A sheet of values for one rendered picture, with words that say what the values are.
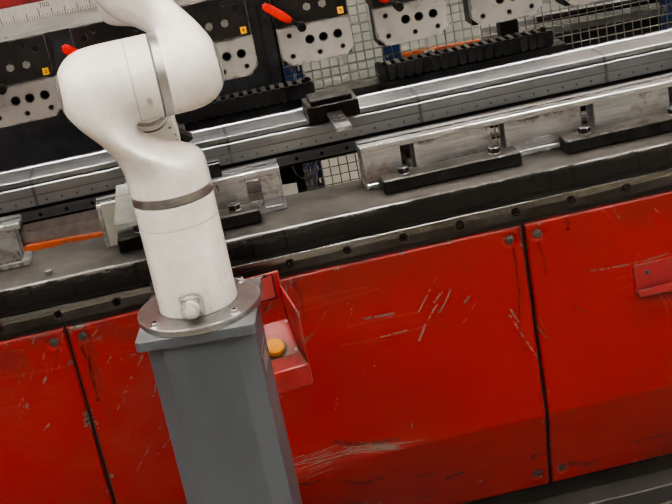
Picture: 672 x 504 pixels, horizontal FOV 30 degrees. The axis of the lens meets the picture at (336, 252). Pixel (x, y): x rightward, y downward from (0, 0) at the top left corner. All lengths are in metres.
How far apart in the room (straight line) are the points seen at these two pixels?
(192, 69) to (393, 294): 1.02
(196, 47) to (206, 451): 0.61
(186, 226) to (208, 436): 0.33
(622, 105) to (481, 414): 0.74
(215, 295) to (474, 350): 1.00
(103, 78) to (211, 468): 0.62
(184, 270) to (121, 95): 0.27
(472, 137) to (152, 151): 1.07
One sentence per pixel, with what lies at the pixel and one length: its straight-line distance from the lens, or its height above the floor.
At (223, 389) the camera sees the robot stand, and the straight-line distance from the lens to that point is 1.89.
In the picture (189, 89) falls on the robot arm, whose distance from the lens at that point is 1.77.
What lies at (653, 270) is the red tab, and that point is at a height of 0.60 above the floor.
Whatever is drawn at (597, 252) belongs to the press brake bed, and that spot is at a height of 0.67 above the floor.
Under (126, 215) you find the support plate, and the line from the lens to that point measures 2.44.
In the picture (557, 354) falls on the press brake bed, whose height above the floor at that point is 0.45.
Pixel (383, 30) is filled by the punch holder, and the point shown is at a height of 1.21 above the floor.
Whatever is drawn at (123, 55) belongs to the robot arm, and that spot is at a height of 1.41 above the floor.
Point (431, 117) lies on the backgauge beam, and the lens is 2.95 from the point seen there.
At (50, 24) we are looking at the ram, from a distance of 2.56.
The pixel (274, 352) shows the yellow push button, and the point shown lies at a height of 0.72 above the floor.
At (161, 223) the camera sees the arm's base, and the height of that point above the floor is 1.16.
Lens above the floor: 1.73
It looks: 21 degrees down
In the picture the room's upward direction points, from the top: 11 degrees counter-clockwise
